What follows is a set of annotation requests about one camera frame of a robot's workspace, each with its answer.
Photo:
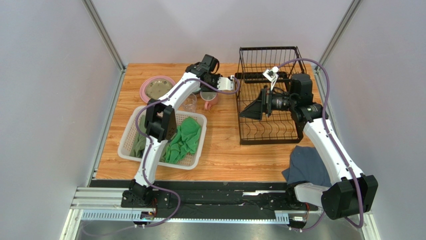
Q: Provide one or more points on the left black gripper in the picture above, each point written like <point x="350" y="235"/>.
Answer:
<point x="216" y="78"/>

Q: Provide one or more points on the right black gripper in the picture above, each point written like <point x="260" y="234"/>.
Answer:
<point x="267" y="102"/>

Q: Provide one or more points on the pink mug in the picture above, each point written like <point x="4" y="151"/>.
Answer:
<point x="210" y="99"/>

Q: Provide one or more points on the clear glass cup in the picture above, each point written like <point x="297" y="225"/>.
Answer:
<point x="190" y="103"/>

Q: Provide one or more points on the cream patterned plate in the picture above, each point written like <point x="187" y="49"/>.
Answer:
<point x="148" y="83"/>

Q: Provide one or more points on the clear glass plate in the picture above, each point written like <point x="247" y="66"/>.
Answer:
<point x="157" y="88"/>

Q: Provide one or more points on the pink plate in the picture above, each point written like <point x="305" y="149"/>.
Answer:
<point x="143" y="94"/>

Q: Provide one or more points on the brown speckled bowl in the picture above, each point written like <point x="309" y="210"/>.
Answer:
<point x="197" y="91"/>

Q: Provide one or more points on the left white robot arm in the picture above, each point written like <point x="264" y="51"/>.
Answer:
<point x="160" y="126"/>

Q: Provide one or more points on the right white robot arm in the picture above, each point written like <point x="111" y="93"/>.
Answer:
<point x="351" y="191"/>

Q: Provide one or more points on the bright green cloth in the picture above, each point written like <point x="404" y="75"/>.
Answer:
<point x="186" y="141"/>

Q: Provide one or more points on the dark blue cloth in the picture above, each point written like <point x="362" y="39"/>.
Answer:
<point x="306" y="165"/>

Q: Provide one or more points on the white plastic basket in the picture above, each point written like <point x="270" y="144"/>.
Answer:
<point x="188" y="163"/>

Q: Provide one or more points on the olive green cloth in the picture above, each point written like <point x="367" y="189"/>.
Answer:
<point x="139" y="142"/>

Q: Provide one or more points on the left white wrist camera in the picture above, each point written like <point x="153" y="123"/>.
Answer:
<point x="226" y="83"/>

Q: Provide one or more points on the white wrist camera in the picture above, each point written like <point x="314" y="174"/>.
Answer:
<point x="272" y="76"/>
<point x="226" y="83"/>

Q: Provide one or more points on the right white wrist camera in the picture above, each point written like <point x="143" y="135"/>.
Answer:
<point x="272" y="76"/>

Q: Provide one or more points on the black wire dish rack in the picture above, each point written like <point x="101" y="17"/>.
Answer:
<point x="278" y="128"/>

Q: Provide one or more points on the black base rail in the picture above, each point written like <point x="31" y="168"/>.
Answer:
<point x="219" y="200"/>

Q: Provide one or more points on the aluminium frame rail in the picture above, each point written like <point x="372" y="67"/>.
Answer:
<point x="95" y="214"/>

